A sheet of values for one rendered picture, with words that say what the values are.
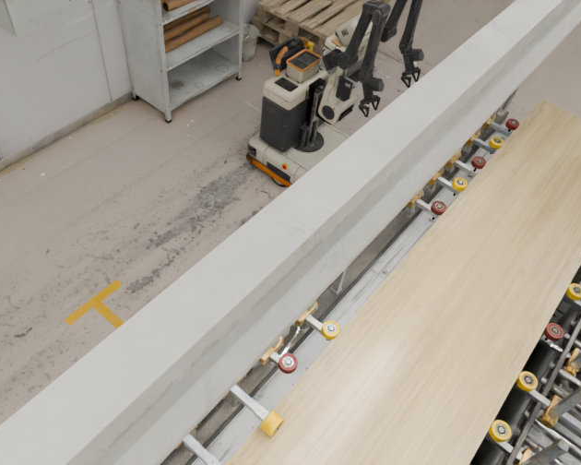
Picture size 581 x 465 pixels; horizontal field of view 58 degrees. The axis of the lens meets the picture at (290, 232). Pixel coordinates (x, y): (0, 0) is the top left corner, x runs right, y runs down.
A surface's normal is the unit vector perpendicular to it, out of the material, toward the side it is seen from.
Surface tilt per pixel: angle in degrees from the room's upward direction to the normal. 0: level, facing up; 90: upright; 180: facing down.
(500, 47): 0
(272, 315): 61
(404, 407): 0
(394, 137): 0
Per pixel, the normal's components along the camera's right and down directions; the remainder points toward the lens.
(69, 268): 0.11, -0.62
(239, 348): 0.72, 0.17
